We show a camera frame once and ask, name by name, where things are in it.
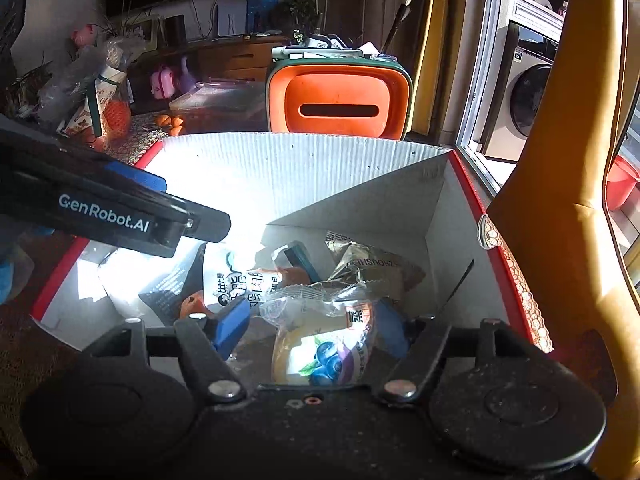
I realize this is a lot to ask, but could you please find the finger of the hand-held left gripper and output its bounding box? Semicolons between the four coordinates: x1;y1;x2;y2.
167;195;232;241
105;159;169;194

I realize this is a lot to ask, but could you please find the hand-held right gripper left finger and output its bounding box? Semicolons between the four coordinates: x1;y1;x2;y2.
92;297;251;403

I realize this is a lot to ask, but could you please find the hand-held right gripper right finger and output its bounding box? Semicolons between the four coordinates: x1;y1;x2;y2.
376;300;543;403

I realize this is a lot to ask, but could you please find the small orange fruit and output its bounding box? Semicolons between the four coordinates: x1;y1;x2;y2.
178;290;207;319

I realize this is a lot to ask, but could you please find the white drink pouch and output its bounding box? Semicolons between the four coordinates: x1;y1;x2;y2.
200;242;313;322

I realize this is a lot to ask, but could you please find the silver snack packet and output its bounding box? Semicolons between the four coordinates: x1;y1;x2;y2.
324;230;427;302

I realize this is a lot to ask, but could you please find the blueberry bread packet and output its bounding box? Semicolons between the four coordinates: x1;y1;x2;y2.
259;282;377;387

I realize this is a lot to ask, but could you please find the small blue box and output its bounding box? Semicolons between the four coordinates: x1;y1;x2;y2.
272;240;327;286

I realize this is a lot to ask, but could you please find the red cardboard box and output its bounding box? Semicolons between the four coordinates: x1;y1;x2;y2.
31;131;555;391

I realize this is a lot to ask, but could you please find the patterned lace desktop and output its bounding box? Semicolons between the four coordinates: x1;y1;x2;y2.
0;111;168;461

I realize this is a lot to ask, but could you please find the pink toy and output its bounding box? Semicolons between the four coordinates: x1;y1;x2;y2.
150;57;195;102

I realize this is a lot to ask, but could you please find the clear plastic storage box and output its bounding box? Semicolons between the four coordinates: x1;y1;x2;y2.
169;81;269;134

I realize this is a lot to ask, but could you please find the clear plastic bag with goods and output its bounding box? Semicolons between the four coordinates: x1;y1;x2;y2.
36;37;137;142

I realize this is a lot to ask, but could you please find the black speaker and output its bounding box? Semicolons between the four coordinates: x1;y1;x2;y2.
165;15;187;46

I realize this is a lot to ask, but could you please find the wooden drawer cabinet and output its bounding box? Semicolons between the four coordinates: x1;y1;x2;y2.
194;35;292;84

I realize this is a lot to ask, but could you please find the green and orange chair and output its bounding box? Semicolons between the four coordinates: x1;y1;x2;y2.
265;46;414;142

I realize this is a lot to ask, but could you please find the yellow curtain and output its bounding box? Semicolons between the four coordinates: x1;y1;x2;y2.
487;0;632;411

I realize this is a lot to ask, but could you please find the blue picture card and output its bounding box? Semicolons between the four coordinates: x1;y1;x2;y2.
246;0;279;36

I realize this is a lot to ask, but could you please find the washing machine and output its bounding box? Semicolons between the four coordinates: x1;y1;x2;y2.
481;24;559;162

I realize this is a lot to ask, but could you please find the red bucket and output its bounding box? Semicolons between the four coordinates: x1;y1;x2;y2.
605;155;640;211

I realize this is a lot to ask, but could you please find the white picture frame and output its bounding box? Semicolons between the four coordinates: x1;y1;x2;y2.
217;4;248;39

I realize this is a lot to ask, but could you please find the long handled brush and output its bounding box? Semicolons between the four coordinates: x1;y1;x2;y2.
381;0;419;57

